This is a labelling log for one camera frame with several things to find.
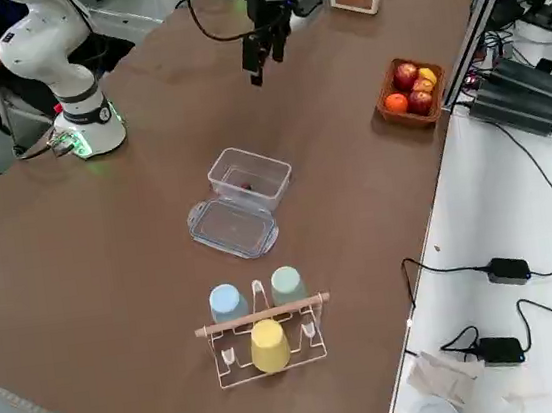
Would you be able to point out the black phone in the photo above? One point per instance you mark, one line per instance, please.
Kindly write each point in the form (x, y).
(546, 65)

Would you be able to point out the small red yellow apple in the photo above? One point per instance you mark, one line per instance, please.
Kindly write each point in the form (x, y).
(423, 85)

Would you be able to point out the aluminium frame post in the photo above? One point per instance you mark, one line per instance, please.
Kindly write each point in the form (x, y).
(479, 15)

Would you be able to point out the green cup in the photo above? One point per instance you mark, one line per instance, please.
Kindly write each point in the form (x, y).
(287, 285)

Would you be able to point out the black power adapter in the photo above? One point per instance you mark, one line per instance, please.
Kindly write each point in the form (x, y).
(500, 351)
(509, 271)

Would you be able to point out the crumpled plastic bag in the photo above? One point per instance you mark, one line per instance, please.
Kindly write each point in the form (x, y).
(443, 377)

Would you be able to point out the black power supply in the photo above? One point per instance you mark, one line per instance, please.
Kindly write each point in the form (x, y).
(532, 79)
(511, 114)

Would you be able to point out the clear plastic box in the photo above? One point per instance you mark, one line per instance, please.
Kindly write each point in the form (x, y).
(256, 168)

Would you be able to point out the red strawberry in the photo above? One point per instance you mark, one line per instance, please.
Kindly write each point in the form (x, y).
(246, 186)

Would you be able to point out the blue cup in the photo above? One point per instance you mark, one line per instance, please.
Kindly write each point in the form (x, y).
(227, 303)

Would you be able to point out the yellow lemon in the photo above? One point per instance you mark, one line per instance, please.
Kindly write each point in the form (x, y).
(428, 74)

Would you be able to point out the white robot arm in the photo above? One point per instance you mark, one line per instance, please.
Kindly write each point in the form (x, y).
(43, 54)

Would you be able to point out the grey office chair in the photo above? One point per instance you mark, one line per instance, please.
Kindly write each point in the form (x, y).
(16, 97)

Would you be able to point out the yellow cup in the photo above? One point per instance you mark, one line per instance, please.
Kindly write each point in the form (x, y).
(269, 346)

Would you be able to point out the brown fruit basket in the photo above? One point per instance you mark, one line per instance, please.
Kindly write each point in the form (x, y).
(391, 117)

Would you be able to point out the orange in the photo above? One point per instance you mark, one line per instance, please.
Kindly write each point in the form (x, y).
(396, 103)

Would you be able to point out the white monitor base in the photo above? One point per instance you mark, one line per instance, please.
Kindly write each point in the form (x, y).
(539, 33)

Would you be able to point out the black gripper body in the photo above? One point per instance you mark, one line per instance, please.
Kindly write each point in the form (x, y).
(262, 14)

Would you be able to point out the clear plastic lid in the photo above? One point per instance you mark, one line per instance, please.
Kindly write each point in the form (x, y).
(231, 229)

